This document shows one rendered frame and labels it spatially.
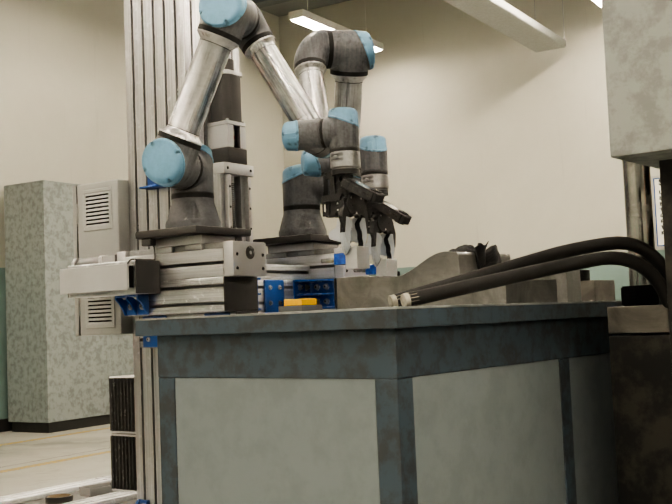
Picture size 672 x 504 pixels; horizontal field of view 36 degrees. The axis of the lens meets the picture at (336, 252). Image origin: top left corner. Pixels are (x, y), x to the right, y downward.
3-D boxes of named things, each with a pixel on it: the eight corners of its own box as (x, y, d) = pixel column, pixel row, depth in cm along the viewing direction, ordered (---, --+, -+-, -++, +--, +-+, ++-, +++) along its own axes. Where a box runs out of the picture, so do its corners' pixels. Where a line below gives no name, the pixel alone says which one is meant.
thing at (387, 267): (348, 280, 286) (348, 260, 286) (359, 280, 290) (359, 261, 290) (386, 278, 278) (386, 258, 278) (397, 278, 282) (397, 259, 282)
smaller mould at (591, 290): (536, 305, 326) (535, 283, 327) (558, 304, 338) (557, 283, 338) (595, 302, 314) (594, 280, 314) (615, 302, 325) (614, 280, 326)
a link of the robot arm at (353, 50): (315, 200, 328) (321, 27, 312) (360, 199, 332) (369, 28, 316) (323, 209, 317) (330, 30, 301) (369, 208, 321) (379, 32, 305)
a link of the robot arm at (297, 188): (279, 209, 324) (277, 166, 325) (320, 208, 327) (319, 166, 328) (286, 204, 312) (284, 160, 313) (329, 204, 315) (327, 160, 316)
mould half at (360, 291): (337, 312, 267) (335, 260, 268) (395, 310, 287) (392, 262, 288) (506, 304, 236) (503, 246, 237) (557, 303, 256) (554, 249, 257)
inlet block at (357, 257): (316, 271, 256) (315, 250, 256) (328, 271, 259) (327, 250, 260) (357, 268, 247) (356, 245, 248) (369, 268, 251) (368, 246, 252)
